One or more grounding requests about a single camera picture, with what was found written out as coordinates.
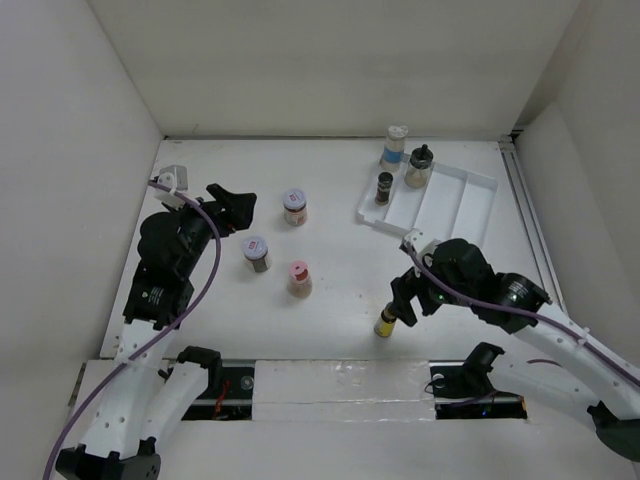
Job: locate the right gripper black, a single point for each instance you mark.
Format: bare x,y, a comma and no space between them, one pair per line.
404,288

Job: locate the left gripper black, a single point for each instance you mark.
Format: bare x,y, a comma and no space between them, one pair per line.
236,212

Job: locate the yellow-label brown small bottle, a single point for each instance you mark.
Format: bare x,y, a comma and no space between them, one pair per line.
385,323

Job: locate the brown jar grey lid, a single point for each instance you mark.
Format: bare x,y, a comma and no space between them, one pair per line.
295,207

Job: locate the small black-cap spice bottle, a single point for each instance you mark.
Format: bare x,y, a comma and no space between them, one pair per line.
384,185

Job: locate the white divided organizer tray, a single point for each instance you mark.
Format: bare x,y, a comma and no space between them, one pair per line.
455,203

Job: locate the pink-lid spice bottle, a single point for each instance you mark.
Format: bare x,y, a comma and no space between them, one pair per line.
300,282

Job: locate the black-nozzle white powder bottle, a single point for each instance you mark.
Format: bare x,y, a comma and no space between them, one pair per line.
419,167

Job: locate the blue-label white spice bottle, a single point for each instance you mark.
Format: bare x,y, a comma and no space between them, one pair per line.
394,148

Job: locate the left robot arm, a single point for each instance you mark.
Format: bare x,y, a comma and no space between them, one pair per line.
117,432

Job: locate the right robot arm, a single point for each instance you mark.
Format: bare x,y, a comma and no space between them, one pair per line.
587,381

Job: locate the dark jar red-label lid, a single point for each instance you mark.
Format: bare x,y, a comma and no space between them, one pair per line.
256,252

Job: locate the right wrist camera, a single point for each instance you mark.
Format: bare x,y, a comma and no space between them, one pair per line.
417,243

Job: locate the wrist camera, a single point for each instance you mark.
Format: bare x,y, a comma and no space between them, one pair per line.
417,243
175,178

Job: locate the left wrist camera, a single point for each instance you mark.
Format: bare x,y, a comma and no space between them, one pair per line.
175,178

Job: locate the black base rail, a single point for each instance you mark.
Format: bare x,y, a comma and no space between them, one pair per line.
345,391

